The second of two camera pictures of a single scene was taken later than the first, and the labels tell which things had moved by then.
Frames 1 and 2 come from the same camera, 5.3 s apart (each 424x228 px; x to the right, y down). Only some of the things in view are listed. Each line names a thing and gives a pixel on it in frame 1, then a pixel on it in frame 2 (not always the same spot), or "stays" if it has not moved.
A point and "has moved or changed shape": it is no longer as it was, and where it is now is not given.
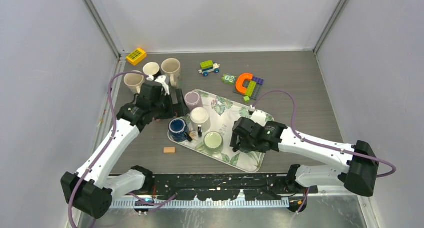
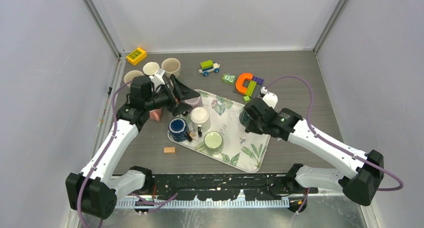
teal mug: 246,149 has moved or changed shape
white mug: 200,121 stays
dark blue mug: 178,129 stays
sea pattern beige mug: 172,67 stays
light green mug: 212,144 stays
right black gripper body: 248,142 → 256,127
